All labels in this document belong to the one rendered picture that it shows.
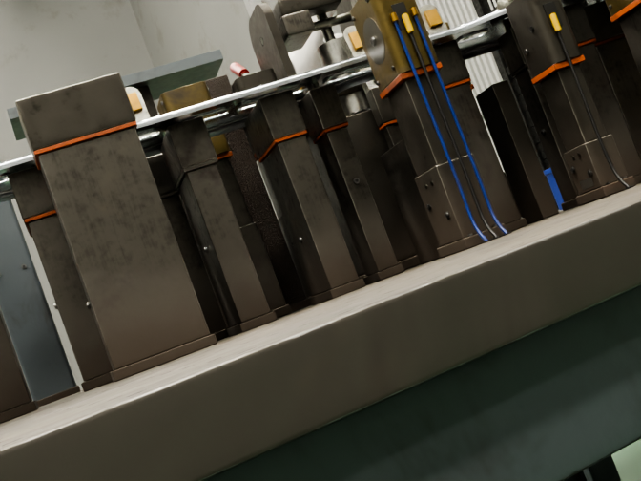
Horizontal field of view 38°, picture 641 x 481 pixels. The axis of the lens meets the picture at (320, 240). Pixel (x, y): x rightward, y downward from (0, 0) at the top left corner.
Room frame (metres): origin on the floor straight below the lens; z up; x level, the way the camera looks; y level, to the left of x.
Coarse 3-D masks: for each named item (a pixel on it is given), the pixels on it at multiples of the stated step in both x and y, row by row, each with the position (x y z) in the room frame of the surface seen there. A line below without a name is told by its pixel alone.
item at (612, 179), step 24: (528, 0) 1.20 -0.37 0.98; (552, 0) 1.20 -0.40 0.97; (528, 24) 1.21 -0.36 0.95; (552, 24) 1.19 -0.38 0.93; (528, 48) 1.23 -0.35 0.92; (552, 48) 1.19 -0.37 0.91; (576, 48) 1.20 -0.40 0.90; (552, 72) 1.20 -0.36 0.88; (576, 72) 1.21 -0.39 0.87; (552, 96) 1.23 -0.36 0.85; (576, 96) 1.21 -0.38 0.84; (576, 120) 1.20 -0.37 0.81; (600, 120) 1.21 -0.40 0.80; (576, 144) 1.22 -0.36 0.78; (600, 144) 1.19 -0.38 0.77; (576, 168) 1.23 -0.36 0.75; (600, 168) 1.20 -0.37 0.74; (624, 168) 1.21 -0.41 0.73; (600, 192) 1.20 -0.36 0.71
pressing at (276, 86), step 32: (576, 0) 1.42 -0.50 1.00; (448, 32) 1.28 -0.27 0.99; (480, 32) 1.38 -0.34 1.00; (352, 64) 1.29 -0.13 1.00; (224, 96) 1.19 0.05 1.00; (256, 96) 1.27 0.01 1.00; (160, 128) 1.24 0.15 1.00; (224, 128) 1.37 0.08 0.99; (32, 160) 1.16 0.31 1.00; (0, 192) 1.28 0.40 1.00
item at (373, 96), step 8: (376, 88) 1.46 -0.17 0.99; (368, 96) 1.47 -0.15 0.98; (376, 96) 1.45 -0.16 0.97; (376, 104) 1.45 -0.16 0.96; (384, 104) 1.46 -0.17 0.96; (376, 112) 1.46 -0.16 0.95; (384, 112) 1.46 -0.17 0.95; (392, 112) 1.46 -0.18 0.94; (376, 120) 1.48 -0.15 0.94; (384, 120) 1.45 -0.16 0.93; (392, 120) 1.46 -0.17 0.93; (384, 128) 1.47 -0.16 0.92; (392, 128) 1.46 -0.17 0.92; (392, 136) 1.46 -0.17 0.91; (400, 136) 1.46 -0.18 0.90; (392, 144) 1.46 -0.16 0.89
